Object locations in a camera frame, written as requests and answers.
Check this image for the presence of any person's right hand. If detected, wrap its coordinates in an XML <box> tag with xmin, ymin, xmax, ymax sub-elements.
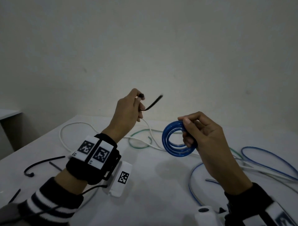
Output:
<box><xmin>178</xmin><ymin>111</ymin><xmax>253</xmax><ymax>195</ymax></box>

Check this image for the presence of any person's left hand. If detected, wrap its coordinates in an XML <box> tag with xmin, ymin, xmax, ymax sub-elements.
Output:
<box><xmin>102</xmin><ymin>88</ymin><xmax>146</xmax><ymax>143</ymax></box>

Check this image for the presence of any person's left forearm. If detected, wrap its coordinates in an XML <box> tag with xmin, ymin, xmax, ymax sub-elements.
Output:
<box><xmin>17</xmin><ymin>169</ymin><xmax>90</xmax><ymax>226</ymax></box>

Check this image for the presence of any person's right forearm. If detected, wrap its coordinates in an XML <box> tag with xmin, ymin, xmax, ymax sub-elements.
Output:
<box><xmin>223</xmin><ymin>182</ymin><xmax>254</xmax><ymax>198</ymax></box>

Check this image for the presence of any black left wristband with markers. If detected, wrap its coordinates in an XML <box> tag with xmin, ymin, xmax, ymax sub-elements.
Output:
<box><xmin>66</xmin><ymin>133</ymin><xmax>122</xmax><ymax>186</ymax></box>

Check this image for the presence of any black right wristband with marker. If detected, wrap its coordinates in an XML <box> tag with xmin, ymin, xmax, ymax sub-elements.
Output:
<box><xmin>224</xmin><ymin>182</ymin><xmax>298</xmax><ymax>226</ymax></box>

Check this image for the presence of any white side table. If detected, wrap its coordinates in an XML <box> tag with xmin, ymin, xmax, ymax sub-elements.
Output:
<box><xmin>0</xmin><ymin>109</ymin><xmax>40</xmax><ymax>160</ymax></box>

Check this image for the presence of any green cable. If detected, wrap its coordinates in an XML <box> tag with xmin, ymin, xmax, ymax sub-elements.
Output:
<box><xmin>128</xmin><ymin>129</ymin><xmax>164</xmax><ymax>149</ymax></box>

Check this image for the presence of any light blue cable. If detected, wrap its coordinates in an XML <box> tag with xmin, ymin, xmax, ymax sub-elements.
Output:
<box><xmin>188</xmin><ymin>162</ymin><xmax>220</xmax><ymax>207</ymax></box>

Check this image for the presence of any grey cable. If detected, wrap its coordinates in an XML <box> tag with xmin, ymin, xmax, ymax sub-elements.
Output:
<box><xmin>234</xmin><ymin>158</ymin><xmax>298</xmax><ymax>187</ymax></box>

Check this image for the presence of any white cable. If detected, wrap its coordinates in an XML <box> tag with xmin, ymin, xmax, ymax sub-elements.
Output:
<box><xmin>60</xmin><ymin>118</ymin><xmax>201</xmax><ymax>156</ymax></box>

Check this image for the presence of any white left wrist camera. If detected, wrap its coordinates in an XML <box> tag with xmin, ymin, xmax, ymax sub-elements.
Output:
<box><xmin>102</xmin><ymin>161</ymin><xmax>133</xmax><ymax>198</ymax></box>

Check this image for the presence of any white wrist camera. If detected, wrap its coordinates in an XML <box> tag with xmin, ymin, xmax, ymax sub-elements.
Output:
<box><xmin>194</xmin><ymin>206</ymin><xmax>227</xmax><ymax>226</ymax></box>
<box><xmin>102</xmin><ymin>161</ymin><xmax>133</xmax><ymax>198</ymax></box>

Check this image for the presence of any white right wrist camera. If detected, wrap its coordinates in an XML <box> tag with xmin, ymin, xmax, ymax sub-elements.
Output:
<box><xmin>194</xmin><ymin>206</ymin><xmax>227</xmax><ymax>226</ymax></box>

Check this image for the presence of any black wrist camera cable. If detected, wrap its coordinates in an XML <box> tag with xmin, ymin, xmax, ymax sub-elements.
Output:
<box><xmin>35</xmin><ymin>184</ymin><xmax>108</xmax><ymax>216</ymax></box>

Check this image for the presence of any short black cable tie piece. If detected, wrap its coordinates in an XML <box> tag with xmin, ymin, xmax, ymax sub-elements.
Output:
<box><xmin>49</xmin><ymin>161</ymin><xmax>63</xmax><ymax>172</ymax></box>
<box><xmin>8</xmin><ymin>189</ymin><xmax>21</xmax><ymax>203</ymax></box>

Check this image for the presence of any long looped black cable tie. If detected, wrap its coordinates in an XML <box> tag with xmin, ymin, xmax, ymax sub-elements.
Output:
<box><xmin>24</xmin><ymin>156</ymin><xmax>66</xmax><ymax>178</ymax></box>

